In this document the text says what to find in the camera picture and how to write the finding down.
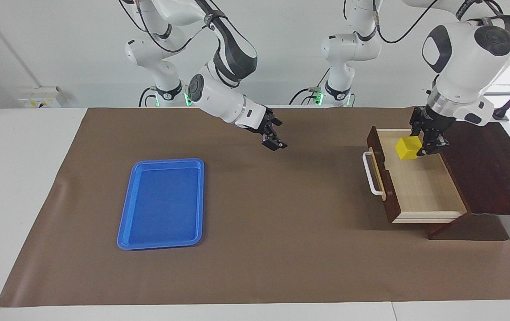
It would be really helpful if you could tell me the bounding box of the brown paper table mat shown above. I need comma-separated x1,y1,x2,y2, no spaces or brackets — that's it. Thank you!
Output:
0,107,510,308

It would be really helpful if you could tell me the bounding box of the black right base cable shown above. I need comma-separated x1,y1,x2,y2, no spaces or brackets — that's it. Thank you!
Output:
139,86,158,107

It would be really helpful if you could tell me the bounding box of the blue plastic tray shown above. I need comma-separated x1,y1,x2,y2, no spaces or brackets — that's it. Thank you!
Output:
117,158,205,250

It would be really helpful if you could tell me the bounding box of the wooden drawer with white handle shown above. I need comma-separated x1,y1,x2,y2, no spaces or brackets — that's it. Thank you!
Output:
363,126,469,224

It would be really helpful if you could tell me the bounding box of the yellow cube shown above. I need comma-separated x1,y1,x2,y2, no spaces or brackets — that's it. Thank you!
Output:
395,136,423,161

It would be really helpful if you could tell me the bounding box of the dark wooden cabinet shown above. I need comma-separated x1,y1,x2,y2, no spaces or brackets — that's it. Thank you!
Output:
426,120,510,241

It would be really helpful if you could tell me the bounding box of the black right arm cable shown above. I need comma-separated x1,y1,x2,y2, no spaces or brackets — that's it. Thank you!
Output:
119,0,220,54

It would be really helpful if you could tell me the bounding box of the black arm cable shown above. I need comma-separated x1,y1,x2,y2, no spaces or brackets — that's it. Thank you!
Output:
119,0,220,54
371,0,510,45

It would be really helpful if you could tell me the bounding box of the black base cable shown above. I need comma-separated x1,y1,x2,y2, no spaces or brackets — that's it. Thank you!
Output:
289,67,329,106
139,86,158,107

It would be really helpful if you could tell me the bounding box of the white wall power socket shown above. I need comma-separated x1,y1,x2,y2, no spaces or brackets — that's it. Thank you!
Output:
18,86,62,109

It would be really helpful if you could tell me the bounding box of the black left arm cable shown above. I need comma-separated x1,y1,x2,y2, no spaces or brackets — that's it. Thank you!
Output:
371,0,510,45

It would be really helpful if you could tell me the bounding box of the black left base cable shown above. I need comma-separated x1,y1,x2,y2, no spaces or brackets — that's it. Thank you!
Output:
289,67,329,106

